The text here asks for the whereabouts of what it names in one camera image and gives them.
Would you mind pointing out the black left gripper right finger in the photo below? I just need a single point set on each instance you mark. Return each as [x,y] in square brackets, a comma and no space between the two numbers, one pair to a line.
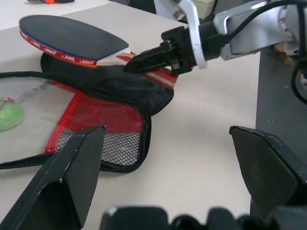
[268,167]

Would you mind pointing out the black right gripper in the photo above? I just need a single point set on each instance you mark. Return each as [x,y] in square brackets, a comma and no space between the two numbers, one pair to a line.
[183,48]

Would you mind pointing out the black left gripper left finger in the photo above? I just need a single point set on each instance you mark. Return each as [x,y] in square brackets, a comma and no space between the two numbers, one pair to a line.
[60,182]

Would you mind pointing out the black and red paddle case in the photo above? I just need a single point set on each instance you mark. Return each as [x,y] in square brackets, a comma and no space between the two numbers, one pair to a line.
[115,83]

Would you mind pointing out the black rubber table tennis paddle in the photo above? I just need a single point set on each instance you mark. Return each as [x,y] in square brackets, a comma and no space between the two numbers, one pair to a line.
[72,36]

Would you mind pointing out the black office chair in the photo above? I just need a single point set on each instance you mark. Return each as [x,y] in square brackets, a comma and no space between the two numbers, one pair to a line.
[141,4]

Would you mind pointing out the green fuzzy zipper pendant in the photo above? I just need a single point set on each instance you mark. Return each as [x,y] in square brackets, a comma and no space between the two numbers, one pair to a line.
[10,115]

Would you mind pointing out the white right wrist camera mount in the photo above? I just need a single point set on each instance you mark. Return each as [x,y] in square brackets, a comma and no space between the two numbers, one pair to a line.
[193,21]

